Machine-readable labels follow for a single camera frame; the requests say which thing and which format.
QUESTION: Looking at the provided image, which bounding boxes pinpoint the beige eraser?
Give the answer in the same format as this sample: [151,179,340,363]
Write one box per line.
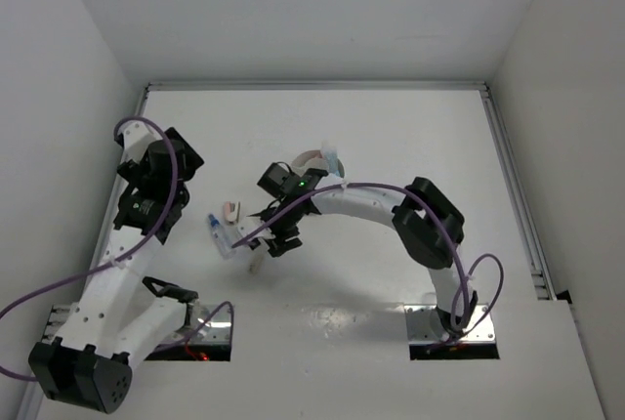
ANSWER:
[248,254,265,274]

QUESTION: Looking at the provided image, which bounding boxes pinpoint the clear blue-cap bottle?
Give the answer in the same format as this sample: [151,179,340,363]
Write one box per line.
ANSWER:
[207,214,235,260]

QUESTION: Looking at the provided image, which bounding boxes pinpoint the blue highlighter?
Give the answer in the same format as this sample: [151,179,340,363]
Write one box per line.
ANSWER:
[320,141,341,177]

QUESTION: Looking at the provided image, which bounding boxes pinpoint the pink highlighter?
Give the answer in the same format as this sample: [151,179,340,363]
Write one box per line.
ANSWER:
[298,149,323,163]

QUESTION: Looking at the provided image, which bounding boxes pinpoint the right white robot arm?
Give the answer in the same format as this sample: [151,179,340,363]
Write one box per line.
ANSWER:
[252,162,477,335]

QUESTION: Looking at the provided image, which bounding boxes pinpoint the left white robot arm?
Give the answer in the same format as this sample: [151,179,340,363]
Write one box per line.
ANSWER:
[28,121,204,414]

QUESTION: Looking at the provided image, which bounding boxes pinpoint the white round divided organizer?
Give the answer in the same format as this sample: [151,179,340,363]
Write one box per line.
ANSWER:
[290,153,346,178]

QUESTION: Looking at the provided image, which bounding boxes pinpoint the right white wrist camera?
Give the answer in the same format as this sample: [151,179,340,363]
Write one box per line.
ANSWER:
[235,216,274,250]

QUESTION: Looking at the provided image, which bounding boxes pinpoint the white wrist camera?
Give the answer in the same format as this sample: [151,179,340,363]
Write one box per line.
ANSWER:
[115,120,156,163]
[235,216,274,250]

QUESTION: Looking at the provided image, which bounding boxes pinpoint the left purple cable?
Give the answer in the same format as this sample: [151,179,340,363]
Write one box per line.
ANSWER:
[0,116,234,382]

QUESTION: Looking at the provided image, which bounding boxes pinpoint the purple cable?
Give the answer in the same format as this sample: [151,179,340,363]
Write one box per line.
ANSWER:
[0,116,234,382]
[229,182,505,346]

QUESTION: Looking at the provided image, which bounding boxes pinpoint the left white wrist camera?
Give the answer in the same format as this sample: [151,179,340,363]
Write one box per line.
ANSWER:
[115,120,156,163]

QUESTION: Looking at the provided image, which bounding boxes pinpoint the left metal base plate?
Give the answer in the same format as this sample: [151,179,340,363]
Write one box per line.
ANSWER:
[161,305,233,345]

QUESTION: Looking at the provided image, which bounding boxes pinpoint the metal base plate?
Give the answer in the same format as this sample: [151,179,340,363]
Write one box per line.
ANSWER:
[161,305,233,345]
[404,304,496,347]

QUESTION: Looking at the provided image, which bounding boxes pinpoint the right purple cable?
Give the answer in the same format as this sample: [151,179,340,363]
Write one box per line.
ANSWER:
[229,182,505,346]

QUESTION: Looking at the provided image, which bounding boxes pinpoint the aluminium frame rail back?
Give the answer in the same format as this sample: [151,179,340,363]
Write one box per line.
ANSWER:
[146,80,488,92]

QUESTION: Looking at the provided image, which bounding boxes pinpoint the aluminium frame rail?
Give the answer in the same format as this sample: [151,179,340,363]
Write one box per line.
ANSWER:
[19,87,149,420]
[146,80,488,92]
[480,85,558,301]

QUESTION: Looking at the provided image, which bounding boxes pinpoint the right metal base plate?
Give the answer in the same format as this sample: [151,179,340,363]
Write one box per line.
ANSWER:
[404,304,496,347]

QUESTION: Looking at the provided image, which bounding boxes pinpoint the aluminium frame rail right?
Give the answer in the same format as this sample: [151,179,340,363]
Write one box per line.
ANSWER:
[480,85,558,301]

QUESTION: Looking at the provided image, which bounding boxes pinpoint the aluminium frame rail left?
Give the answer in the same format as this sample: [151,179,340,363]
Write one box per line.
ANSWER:
[19,87,149,420]

